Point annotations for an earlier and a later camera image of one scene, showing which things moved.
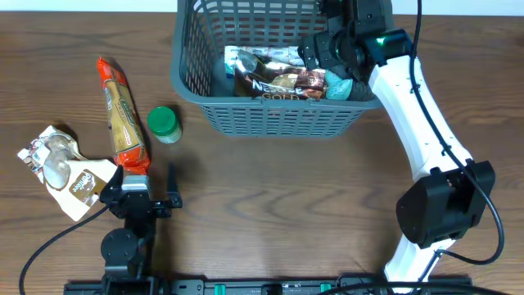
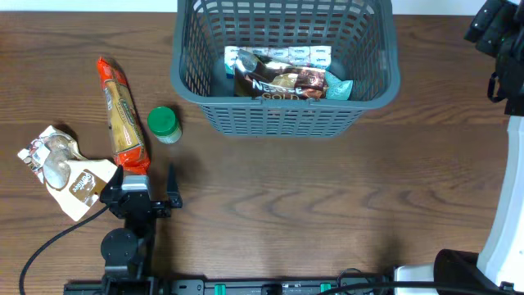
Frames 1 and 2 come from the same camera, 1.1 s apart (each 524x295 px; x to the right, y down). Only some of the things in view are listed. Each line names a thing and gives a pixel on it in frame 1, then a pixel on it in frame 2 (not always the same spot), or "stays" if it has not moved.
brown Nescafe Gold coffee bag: [255, 76] stays
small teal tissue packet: [336, 88] stays
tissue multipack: [283, 54] stays
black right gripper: [318, 49] → [485, 24]
